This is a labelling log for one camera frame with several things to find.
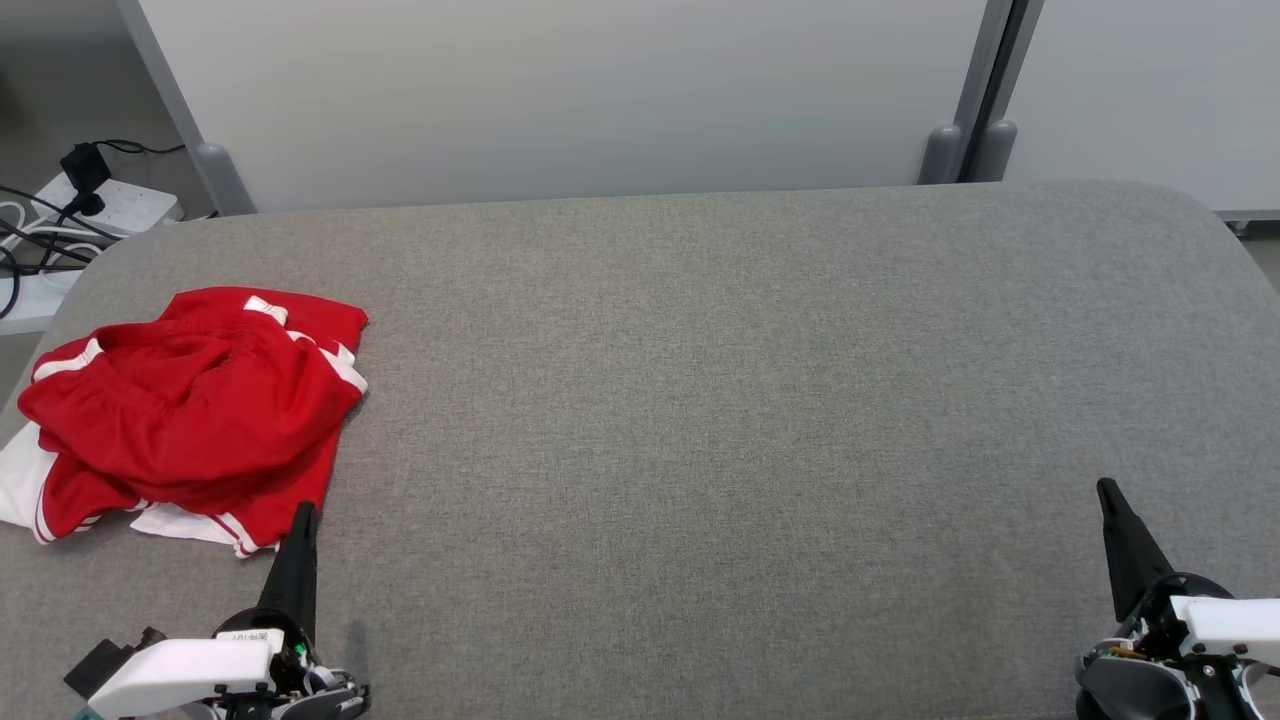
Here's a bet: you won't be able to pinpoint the narrow white partition panel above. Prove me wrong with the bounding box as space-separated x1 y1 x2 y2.
1005 0 1280 216

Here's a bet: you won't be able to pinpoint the black power adapter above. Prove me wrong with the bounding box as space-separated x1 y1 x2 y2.
60 142 112 196

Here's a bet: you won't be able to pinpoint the red jersey with white sleeves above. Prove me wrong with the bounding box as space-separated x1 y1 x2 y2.
0 287 369 559

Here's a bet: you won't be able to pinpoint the light grey partition post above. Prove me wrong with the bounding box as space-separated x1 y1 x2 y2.
918 0 1016 186

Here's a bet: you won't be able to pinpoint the red shorts with white stripes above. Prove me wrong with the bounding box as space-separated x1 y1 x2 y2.
17 296 369 516

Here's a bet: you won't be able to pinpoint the grey partition post with foot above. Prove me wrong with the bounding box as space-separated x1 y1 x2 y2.
115 0 257 217

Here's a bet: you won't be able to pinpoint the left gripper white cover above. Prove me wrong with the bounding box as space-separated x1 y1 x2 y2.
88 502 371 720

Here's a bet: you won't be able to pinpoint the white power cable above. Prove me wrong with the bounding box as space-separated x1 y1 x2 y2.
0 198 103 265

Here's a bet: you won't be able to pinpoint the plain white power strip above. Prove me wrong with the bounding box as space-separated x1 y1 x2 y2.
0 268 87 337

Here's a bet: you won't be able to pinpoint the wide white partition panel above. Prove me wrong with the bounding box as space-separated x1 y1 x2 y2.
135 0 991 213

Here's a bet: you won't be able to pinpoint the white power strip with adapter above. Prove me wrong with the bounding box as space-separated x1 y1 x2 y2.
35 172 184 239

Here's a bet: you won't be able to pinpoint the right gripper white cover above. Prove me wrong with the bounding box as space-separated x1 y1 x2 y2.
1075 478 1280 720

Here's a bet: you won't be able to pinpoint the grey fabric sofa cushion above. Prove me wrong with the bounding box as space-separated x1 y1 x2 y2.
0 180 1280 720

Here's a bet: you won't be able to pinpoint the dark grey partition post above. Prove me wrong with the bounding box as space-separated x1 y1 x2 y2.
965 0 1046 184

